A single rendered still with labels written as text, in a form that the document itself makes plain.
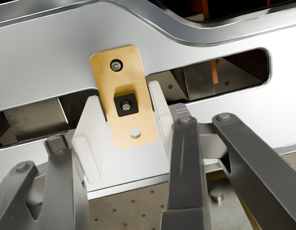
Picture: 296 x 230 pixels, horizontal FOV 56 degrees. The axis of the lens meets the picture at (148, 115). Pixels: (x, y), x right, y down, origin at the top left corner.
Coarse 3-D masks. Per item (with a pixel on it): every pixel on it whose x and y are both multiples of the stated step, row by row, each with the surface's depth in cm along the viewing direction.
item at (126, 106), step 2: (124, 100) 21; (126, 100) 21; (128, 100) 21; (122, 102) 21; (124, 102) 21; (126, 102) 21; (128, 102) 21; (130, 102) 21; (122, 104) 21; (124, 104) 21; (126, 104) 21; (128, 104) 21; (130, 104) 21; (122, 106) 21; (124, 106) 21; (126, 106) 21; (128, 106) 21; (130, 106) 21; (122, 108) 21; (124, 108) 21; (126, 108) 21; (128, 108) 21; (126, 110) 21
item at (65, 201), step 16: (48, 144) 14; (64, 144) 14; (48, 160) 13; (64, 160) 13; (48, 176) 12; (64, 176) 12; (48, 192) 11; (64, 192) 11; (80, 192) 12; (48, 208) 10; (64, 208) 10; (80, 208) 11; (48, 224) 9; (64, 224) 9; (80, 224) 10
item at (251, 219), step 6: (180, 102) 54; (210, 174) 32; (216, 174) 32; (222, 174) 32; (210, 180) 31; (240, 198) 28; (246, 210) 26; (252, 216) 26; (252, 222) 25; (258, 228) 24
